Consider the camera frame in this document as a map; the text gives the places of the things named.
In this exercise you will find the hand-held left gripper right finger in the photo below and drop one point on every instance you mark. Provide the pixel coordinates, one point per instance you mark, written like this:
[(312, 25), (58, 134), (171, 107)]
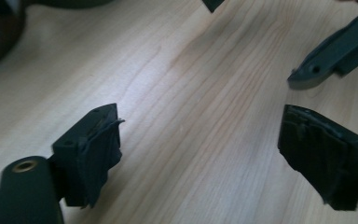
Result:
[(323, 155)]

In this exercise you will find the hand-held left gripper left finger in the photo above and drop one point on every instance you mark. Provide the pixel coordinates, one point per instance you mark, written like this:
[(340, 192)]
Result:
[(87, 155)]

